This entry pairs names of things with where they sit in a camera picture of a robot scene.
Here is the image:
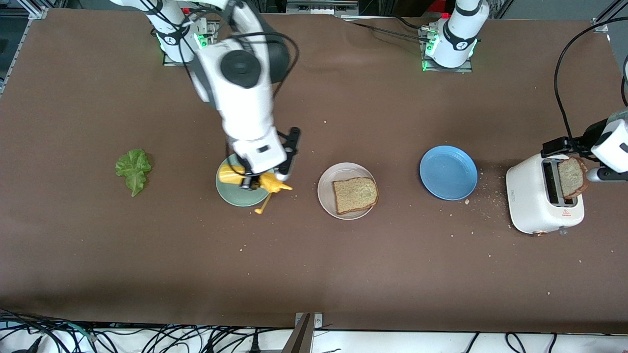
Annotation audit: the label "yellow mustard squeeze bottle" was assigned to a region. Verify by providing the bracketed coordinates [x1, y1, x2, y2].
[218, 164, 294, 215]

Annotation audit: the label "brown bread slice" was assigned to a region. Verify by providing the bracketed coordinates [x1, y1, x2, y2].
[557, 156, 589, 200]
[333, 177, 379, 215]

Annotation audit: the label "green lettuce leaf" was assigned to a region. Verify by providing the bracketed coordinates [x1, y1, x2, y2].
[115, 149, 153, 198]

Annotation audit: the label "mint green plate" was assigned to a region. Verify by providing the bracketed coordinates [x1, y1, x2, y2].
[215, 154, 276, 207]

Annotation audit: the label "beige plate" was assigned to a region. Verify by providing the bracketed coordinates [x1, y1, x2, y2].
[317, 162, 378, 221]

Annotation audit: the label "blue plate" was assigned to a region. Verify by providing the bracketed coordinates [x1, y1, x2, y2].
[419, 145, 478, 201]

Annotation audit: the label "white toaster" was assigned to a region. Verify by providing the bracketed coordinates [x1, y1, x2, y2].
[506, 152, 585, 236]

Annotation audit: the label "aluminium corner profile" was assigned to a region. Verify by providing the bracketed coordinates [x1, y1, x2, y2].
[591, 0, 628, 34]

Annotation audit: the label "brown table cover sheet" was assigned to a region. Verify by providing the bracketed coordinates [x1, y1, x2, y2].
[0, 9, 628, 335]

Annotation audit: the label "grey metal strut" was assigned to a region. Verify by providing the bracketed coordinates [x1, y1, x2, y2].
[282, 314, 313, 353]

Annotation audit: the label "grey power strip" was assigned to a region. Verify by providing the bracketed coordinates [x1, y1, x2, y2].
[287, 0, 359, 14]

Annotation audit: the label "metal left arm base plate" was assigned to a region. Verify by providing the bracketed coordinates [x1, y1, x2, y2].
[419, 25, 474, 74]

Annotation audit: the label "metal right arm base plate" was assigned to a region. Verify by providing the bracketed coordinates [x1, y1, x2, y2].
[162, 21, 220, 67]

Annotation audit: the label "silver mounting bracket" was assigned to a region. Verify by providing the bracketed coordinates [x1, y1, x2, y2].
[295, 312, 323, 330]

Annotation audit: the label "tangled black floor cables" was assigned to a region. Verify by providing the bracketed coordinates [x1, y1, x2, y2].
[0, 308, 295, 353]

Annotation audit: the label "black base power cable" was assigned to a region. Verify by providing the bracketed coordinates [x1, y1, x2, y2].
[343, 15, 432, 42]

